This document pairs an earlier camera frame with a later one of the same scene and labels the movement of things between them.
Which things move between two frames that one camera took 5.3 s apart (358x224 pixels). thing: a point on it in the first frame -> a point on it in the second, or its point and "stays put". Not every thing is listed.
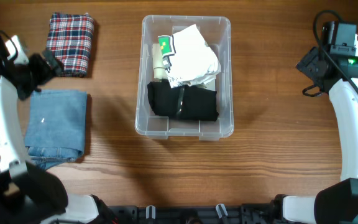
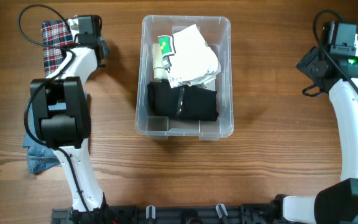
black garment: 192,102 stays put
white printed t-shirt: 187,59 stays put
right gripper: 307,63 stays put
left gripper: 49,74 -> 105,42
